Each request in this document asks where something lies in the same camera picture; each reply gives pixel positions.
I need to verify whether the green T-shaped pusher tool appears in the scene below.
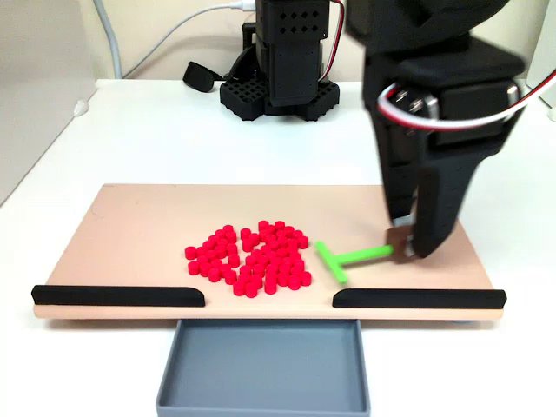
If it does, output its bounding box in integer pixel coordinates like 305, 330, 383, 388
314, 227, 420, 286

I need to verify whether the grey shallow tray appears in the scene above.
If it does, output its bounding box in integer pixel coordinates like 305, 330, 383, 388
155, 318, 371, 417

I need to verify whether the red cylinder granules heap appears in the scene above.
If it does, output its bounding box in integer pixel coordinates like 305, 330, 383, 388
184, 220, 314, 299

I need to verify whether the red white base cable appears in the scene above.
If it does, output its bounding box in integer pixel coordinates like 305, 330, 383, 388
320, 0, 348, 83

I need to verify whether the thick pale grey cable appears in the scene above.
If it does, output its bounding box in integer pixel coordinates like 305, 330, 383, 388
91, 0, 125, 80

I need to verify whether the thin white cable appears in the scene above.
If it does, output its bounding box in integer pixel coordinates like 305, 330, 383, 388
122, 0, 258, 80

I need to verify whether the black edge guard strip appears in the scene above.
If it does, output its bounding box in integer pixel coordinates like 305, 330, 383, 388
332, 288, 508, 310
30, 284, 206, 308

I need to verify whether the red white black gripper cable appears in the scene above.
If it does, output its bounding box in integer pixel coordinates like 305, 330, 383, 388
375, 69, 556, 134

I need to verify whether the beige flat board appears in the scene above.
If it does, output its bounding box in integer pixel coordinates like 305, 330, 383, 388
32, 182, 507, 325

